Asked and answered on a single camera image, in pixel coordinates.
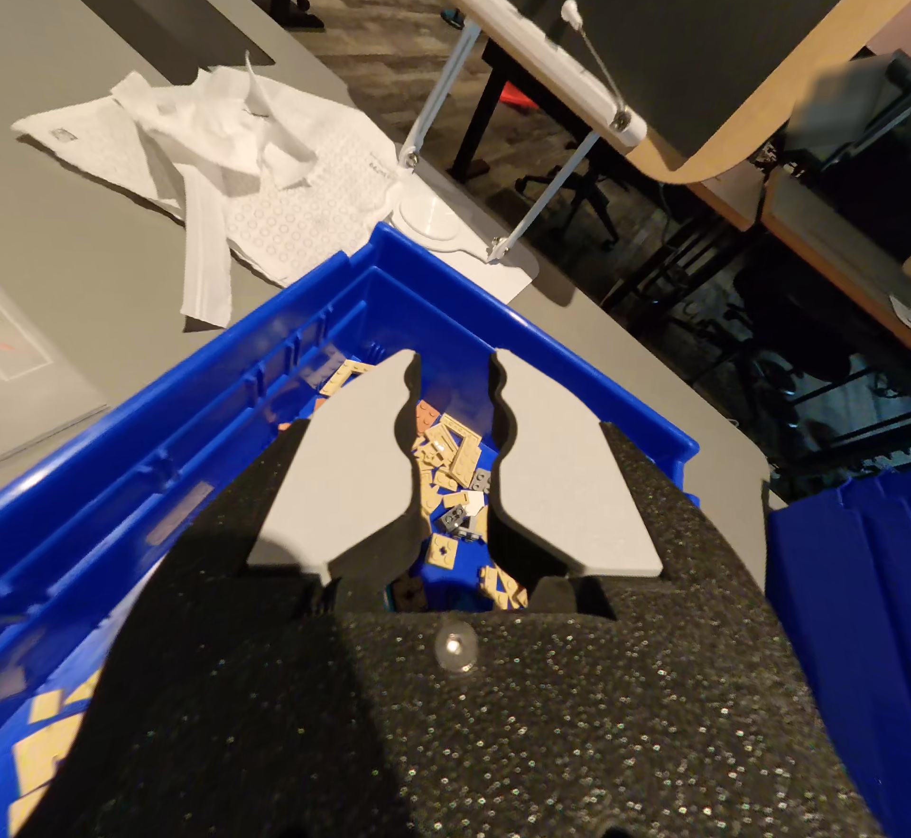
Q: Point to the crumpled white paper bags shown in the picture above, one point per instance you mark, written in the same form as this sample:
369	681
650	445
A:
213	140

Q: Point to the orange traffic cone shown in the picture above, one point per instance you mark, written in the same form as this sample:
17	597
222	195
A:
519	98

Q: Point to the blue plastic bin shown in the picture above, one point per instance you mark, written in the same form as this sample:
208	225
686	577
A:
213	389
840	603

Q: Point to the black office chair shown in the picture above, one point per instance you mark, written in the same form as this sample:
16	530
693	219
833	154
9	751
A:
583	204

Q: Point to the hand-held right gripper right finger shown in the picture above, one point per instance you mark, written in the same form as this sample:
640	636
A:
569	489

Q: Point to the grey desk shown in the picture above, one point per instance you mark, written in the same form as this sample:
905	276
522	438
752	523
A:
107	247

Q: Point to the pile of small toy bricks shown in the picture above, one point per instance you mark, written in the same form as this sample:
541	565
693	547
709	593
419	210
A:
455	453

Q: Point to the wood-edged office table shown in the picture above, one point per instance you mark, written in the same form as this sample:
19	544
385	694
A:
840	261

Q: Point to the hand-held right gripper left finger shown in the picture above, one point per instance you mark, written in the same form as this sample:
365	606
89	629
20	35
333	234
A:
341	482

